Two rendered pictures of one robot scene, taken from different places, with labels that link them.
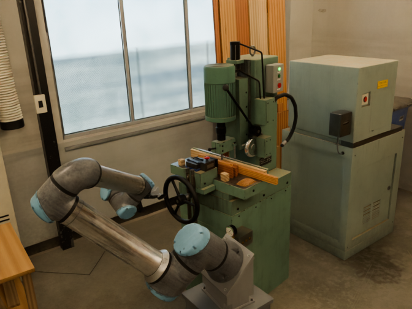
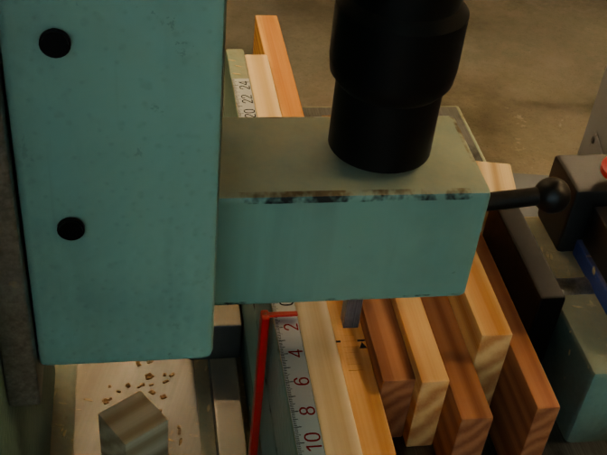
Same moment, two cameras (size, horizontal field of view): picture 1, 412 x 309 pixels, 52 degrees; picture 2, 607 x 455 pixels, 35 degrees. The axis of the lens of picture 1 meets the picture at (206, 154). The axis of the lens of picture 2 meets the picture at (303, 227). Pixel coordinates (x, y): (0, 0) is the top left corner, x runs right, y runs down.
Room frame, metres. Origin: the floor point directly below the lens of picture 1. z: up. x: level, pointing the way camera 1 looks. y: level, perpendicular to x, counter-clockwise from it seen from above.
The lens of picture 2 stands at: (2.72, 0.08, 1.33)
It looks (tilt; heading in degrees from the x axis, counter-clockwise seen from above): 39 degrees down; 211
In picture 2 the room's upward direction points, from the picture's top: 7 degrees clockwise
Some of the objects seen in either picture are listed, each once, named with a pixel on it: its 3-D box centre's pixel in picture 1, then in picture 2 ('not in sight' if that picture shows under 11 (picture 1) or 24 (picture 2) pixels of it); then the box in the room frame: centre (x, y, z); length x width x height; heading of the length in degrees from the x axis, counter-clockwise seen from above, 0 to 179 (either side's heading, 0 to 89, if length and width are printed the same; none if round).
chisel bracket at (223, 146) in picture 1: (224, 146); (329, 217); (2.38, -0.11, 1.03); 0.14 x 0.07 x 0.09; 134
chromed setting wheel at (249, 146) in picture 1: (252, 146); not in sight; (2.37, -0.27, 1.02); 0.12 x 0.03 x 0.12; 134
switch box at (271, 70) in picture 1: (274, 78); not in sight; (2.49, -0.42, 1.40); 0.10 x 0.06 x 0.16; 134
